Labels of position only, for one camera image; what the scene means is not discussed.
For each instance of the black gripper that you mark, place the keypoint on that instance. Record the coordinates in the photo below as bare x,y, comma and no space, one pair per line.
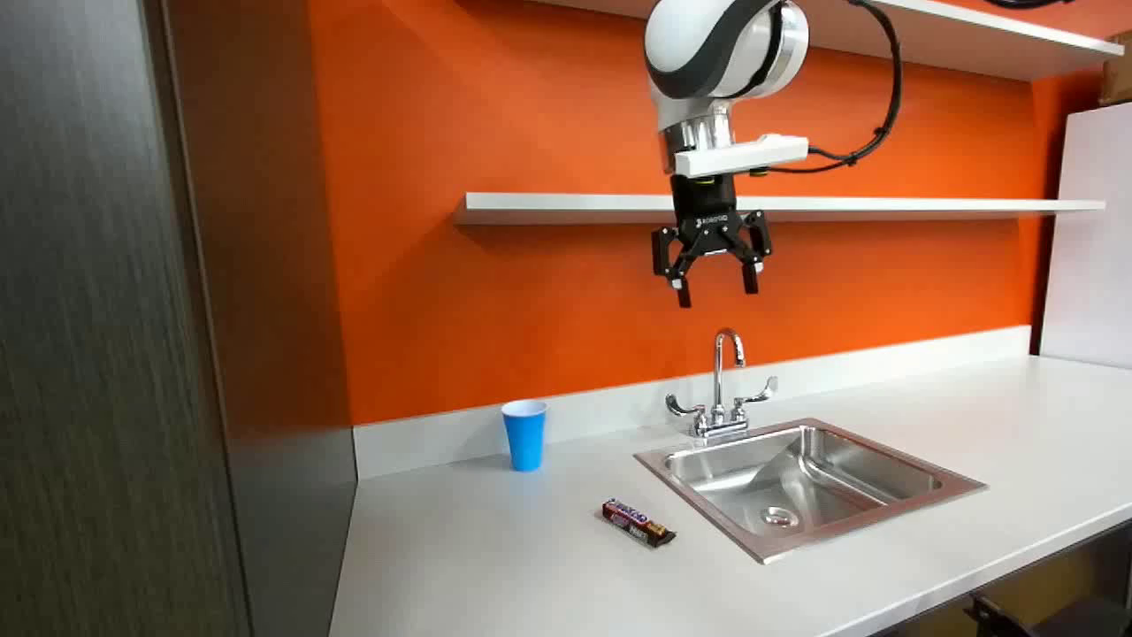
709,223

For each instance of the Snickers chocolate bar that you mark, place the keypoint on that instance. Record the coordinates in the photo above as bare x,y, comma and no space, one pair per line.
634,526

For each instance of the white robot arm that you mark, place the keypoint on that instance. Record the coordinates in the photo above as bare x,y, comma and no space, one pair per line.
702,59

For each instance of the stainless steel sink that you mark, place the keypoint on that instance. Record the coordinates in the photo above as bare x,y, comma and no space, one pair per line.
801,481

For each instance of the chrome faucet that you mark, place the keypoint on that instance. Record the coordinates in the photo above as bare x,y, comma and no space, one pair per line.
718,413

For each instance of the blue plastic cup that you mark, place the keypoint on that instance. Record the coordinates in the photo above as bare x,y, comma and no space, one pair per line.
525,433

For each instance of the white appliance panel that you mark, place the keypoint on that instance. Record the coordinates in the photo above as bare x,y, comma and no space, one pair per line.
1086,307

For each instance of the dark wood cabinet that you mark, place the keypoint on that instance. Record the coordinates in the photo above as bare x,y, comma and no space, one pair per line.
176,450

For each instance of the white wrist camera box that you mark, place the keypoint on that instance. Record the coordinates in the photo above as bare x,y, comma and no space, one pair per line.
769,149

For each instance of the lower white wall shelf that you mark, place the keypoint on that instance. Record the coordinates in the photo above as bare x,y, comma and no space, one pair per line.
645,210

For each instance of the white wall shelf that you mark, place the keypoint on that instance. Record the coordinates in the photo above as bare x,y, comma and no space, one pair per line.
645,210
951,38

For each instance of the upper white wall shelf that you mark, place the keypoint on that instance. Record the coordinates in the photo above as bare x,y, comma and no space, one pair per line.
951,38

